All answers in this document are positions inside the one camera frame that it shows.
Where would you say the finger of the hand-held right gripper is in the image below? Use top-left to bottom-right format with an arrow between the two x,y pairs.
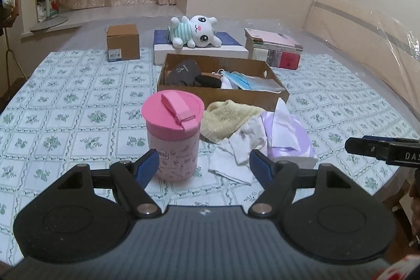
345,136 -> 394,160

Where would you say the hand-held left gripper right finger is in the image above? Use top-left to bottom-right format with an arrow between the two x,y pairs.
248,150 -> 355,218

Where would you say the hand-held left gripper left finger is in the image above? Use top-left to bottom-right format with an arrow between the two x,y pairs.
57,149 -> 162,218

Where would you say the blue face mask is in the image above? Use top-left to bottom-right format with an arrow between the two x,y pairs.
220,70 -> 263,91

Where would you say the dark grey cloth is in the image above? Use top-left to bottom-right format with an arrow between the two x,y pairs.
165,59 -> 203,86

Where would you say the pink lidded cup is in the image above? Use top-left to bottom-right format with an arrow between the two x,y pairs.
142,90 -> 204,182

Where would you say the purple tissue pack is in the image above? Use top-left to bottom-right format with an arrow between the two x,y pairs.
261,98 -> 319,169

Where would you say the yellow towel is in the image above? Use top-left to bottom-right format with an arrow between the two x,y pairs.
200,99 -> 265,144

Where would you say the clear plastic bag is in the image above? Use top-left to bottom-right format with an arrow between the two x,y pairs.
249,77 -> 287,94

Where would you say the plastic-wrapped wooden headboard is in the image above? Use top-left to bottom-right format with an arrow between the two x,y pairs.
305,0 -> 420,110

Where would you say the red white patterned clothing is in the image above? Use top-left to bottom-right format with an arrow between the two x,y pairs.
371,253 -> 420,280

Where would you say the thin white book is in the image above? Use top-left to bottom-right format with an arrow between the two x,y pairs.
252,42 -> 302,55

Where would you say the flat white blue box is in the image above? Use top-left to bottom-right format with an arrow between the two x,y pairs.
153,30 -> 249,66

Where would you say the small closed cardboard box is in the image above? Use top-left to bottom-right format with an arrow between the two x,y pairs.
106,24 -> 141,63

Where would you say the pink book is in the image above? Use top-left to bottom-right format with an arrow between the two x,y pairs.
244,28 -> 302,48

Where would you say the white plush toy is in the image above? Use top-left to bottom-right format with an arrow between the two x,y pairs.
169,15 -> 222,49

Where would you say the brown jacket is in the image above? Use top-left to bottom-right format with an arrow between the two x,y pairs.
0,0 -> 20,36

